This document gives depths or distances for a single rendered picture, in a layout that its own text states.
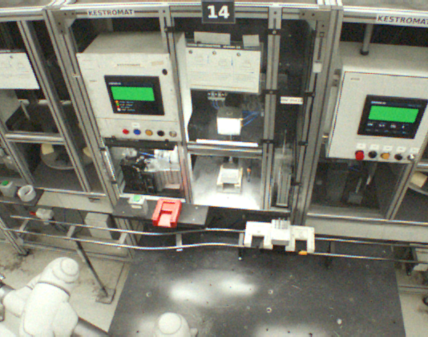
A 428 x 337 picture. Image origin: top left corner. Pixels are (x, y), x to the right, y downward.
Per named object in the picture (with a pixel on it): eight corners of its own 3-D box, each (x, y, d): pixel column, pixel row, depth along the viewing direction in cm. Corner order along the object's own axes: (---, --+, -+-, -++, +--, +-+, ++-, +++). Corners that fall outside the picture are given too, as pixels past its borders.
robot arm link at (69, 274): (44, 258, 141) (29, 289, 131) (61, 243, 130) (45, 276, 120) (73, 274, 146) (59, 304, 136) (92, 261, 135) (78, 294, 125)
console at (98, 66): (98, 140, 184) (73, 57, 152) (119, 107, 204) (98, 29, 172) (179, 145, 178) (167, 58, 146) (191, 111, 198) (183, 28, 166)
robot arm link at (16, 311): (3, 311, 168) (24, 294, 179) (25, 328, 164) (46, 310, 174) (-1, 298, 163) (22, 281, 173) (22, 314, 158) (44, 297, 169)
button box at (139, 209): (132, 216, 208) (128, 202, 199) (136, 205, 213) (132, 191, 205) (146, 217, 207) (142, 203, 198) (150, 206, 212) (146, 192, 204)
